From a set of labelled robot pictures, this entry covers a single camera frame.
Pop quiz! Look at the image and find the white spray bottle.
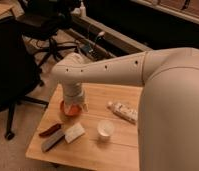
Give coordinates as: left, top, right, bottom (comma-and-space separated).
80, 1, 86, 17

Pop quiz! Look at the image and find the red chili pepper toy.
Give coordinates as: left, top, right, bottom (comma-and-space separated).
39, 123, 61, 138

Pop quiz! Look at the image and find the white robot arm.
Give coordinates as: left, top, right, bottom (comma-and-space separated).
52, 47, 199, 171

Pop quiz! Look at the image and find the white tube package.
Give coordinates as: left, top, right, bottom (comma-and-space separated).
107, 101, 138, 124

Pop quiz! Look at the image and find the black office chair far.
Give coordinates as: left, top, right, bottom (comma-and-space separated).
17, 0, 81, 67

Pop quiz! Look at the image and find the white paper cup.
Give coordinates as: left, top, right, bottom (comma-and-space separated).
97, 120, 114, 140

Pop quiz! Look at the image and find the power strip with cables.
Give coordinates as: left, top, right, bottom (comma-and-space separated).
80, 31, 110, 61

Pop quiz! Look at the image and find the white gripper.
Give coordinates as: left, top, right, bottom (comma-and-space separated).
62, 83, 87, 112

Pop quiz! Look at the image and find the white sponge block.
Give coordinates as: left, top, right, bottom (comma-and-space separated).
65, 123, 85, 143

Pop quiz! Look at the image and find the black office chair near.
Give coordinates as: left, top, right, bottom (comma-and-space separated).
0, 16, 48, 140

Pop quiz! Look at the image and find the black office chair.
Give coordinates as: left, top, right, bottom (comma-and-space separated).
17, 0, 81, 67
0, 16, 48, 140

